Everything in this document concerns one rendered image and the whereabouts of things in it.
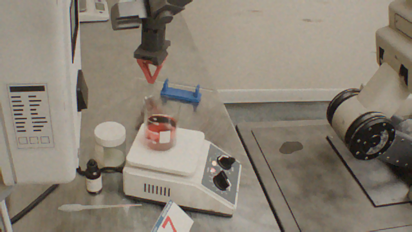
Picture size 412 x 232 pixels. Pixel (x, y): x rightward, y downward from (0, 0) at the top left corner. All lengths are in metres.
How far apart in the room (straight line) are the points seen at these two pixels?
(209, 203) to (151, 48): 0.42
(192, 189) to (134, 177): 0.10
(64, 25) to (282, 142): 1.48
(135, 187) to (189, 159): 0.11
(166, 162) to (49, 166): 0.52
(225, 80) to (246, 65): 0.15
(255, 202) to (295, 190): 0.64
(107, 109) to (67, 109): 0.81
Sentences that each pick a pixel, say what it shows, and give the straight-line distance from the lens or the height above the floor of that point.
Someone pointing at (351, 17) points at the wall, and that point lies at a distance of 2.55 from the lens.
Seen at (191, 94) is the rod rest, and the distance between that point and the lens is 1.04.
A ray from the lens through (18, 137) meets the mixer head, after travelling 0.19.
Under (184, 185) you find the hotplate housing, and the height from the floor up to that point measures 0.81.
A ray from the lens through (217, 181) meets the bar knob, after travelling 0.72.
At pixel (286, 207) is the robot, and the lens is 1.36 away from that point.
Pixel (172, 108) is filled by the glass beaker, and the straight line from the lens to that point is 0.72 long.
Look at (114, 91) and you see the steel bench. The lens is 1.05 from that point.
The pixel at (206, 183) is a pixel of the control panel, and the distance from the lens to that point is 0.71.
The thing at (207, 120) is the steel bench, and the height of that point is 0.75.
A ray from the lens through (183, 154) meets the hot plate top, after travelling 0.72.
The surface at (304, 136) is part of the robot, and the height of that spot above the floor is 0.37.
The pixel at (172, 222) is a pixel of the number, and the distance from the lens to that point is 0.69.
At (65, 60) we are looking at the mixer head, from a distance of 0.17.
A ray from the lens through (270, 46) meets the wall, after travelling 2.39.
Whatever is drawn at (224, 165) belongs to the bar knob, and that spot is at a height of 0.80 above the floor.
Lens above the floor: 1.29
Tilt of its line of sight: 33 degrees down
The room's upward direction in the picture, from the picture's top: 7 degrees clockwise
